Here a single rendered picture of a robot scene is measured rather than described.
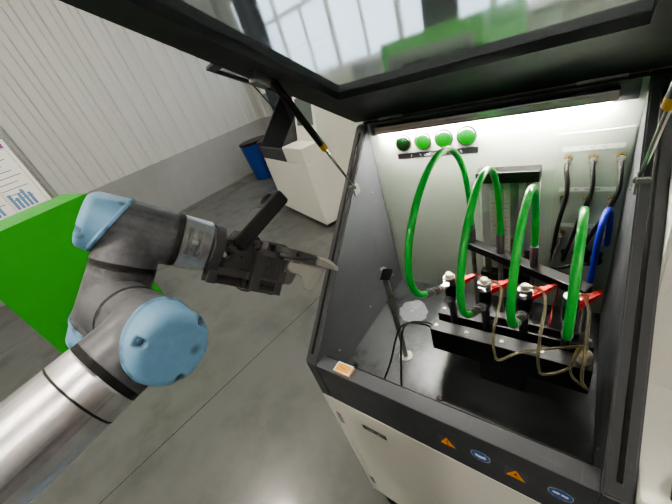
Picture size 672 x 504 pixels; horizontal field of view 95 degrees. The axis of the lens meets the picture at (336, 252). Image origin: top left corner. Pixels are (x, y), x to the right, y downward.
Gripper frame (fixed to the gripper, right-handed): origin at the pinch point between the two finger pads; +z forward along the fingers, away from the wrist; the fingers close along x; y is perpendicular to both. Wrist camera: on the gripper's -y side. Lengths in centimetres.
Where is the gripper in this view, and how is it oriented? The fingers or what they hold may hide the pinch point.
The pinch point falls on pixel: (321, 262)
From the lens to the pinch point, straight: 57.8
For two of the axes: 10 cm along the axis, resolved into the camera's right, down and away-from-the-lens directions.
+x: 5.7, 0.4, -8.2
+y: -2.1, 9.7, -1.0
